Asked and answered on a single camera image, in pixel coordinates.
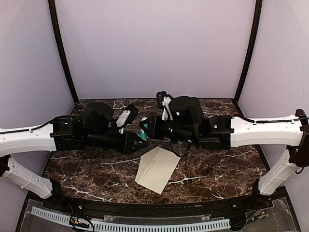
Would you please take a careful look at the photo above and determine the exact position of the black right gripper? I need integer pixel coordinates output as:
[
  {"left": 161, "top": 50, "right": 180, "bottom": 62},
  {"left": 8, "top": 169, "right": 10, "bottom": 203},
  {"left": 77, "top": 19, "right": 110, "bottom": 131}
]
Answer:
[{"left": 139, "top": 116, "right": 199, "bottom": 145}]

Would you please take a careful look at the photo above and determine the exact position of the green white glue stick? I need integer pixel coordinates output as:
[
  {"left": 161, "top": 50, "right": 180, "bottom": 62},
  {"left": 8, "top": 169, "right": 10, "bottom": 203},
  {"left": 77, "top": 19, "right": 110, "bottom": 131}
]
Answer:
[{"left": 140, "top": 117, "right": 148, "bottom": 140}]

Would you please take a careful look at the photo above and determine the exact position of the cream paper envelope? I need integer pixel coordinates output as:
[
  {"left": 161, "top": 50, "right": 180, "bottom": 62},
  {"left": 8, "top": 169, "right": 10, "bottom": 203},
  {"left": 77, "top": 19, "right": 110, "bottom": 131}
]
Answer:
[{"left": 135, "top": 146, "right": 180, "bottom": 194}]

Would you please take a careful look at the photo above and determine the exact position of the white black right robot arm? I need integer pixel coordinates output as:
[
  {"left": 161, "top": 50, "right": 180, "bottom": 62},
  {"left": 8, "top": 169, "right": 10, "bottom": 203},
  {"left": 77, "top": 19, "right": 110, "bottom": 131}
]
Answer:
[{"left": 139, "top": 92, "right": 309, "bottom": 210}]

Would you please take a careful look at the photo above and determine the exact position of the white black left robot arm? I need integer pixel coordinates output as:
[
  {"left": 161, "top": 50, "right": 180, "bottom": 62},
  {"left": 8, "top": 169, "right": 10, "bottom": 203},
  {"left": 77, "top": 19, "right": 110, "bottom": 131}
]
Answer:
[{"left": 0, "top": 102, "right": 148, "bottom": 211}]

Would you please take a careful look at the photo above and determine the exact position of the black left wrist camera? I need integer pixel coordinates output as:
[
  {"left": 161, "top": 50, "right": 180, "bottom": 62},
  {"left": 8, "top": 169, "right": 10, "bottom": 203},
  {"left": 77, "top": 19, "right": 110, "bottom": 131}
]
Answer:
[{"left": 121, "top": 104, "right": 138, "bottom": 128}]

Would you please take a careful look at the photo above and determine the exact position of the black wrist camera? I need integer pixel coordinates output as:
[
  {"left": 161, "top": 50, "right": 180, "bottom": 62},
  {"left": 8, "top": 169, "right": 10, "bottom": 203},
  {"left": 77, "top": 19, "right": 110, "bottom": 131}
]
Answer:
[
  {"left": 121, "top": 104, "right": 138, "bottom": 128},
  {"left": 156, "top": 91, "right": 167, "bottom": 109}
]

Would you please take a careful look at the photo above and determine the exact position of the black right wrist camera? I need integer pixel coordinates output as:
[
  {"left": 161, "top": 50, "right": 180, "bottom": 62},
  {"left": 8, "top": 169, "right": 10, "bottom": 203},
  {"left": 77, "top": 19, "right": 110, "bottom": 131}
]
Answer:
[{"left": 156, "top": 91, "right": 167, "bottom": 109}]

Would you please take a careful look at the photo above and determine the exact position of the black front table rail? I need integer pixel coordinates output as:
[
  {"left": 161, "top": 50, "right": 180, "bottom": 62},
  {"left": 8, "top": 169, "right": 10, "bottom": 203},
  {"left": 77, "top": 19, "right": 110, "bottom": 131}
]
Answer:
[{"left": 52, "top": 196, "right": 270, "bottom": 218}]

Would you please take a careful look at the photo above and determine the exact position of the white slotted cable duct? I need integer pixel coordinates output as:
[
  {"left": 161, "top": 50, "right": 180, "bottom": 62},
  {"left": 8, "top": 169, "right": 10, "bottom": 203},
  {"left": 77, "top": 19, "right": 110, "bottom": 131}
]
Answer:
[{"left": 31, "top": 206, "right": 231, "bottom": 232}]

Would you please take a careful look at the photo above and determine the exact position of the black left corner frame post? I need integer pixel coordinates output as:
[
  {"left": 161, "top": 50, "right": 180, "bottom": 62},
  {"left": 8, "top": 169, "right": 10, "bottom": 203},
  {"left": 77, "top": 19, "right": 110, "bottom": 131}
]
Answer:
[{"left": 48, "top": 0, "right": 79, "bottom": 104}]

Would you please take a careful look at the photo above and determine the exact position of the black corner frame post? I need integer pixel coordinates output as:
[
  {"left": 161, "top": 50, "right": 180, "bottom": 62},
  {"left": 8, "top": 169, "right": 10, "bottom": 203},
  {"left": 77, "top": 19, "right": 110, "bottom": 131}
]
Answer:
[
  {"left": 48, "top": 0, "right": 79, "bottom": 104},
  {"left": 233, "top": 0, "right": 263, "bottom": 104}
]

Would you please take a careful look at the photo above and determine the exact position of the black right corner frame post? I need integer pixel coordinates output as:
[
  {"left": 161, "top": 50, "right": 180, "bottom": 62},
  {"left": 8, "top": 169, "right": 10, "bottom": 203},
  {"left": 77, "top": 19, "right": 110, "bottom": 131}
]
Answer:
[{"left": 233, "top": 0, "right": 263, "bottom": 104}]

